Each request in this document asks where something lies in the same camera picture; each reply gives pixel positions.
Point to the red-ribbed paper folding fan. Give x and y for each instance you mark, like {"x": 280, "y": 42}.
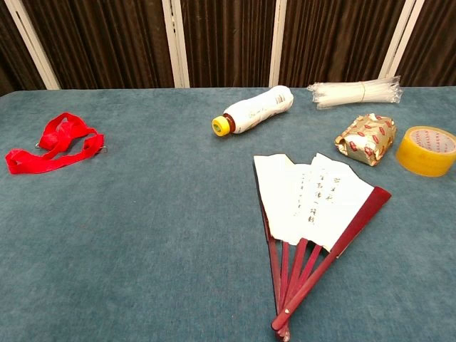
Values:
{"x": 320, "y": 199}

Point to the white-label bottle with yellow cap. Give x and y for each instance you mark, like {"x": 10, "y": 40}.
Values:
{"x": 256, "y": 108}

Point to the gold foil wrapped package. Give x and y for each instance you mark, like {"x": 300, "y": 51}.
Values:
{"x": 367, "y": 139}

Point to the bundle of wrapped plastic straws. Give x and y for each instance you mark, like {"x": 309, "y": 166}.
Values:
{"x": 349, "y": 93}

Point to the dark brown pleated curtain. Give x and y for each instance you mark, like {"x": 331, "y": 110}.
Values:
{"x": 107, "y": 42}

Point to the red fabric ribbon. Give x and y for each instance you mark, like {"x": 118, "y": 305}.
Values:
{"x": 50, "y": 139}

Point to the yellow adhesive tape roll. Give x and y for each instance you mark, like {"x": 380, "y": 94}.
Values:
{"x": 417, "y": 160}

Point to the white partition frame post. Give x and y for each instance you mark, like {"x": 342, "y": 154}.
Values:
{"x": 400, "y": 39}
{"x": 176, "y": 46}
{"x": 32, "y": 42}
{"x": 278, "y": 42}

